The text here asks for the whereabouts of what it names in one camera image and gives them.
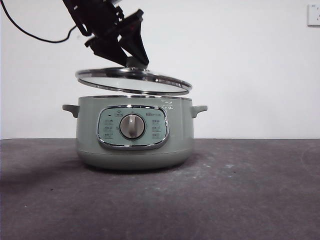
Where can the glass lid with green knob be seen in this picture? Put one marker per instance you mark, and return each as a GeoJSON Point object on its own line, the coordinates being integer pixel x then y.
{"type": "Point", "coordinates": [130, 80]}

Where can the pale grey camera box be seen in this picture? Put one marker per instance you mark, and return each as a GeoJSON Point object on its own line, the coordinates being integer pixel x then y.
{"type": "Point", "coordinates": [117, 1]}

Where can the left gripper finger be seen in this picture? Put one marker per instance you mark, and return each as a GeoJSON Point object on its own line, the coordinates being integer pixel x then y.
{"type": "Point", "coordinates": [107, 53]}
{"type": "Point", "coordinates": [136, 43]}

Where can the white wall socket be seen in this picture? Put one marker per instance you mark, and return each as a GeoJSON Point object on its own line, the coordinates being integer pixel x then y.
{"type": "Point", "coordinates": [314, 15]}

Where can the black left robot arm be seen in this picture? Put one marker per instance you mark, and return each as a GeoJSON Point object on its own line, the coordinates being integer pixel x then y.
{"type": "Point", "coordinates": [92, 17]}

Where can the pale green electric pot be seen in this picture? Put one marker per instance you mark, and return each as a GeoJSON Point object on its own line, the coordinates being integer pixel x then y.
{"type": "Point", "coordinates": [135, 150]}

